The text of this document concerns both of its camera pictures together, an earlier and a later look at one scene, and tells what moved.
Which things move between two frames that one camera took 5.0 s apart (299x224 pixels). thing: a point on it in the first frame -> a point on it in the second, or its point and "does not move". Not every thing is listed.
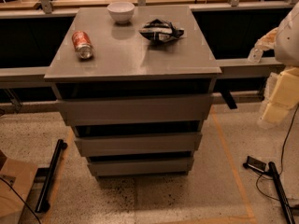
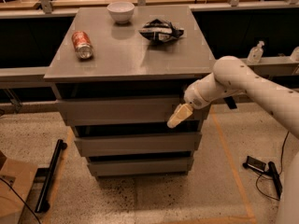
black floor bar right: [281, 191] does not move
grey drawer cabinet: [135, 85] does not move
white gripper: [288, 41] -> [195, 97]
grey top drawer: [135, 109] does not move
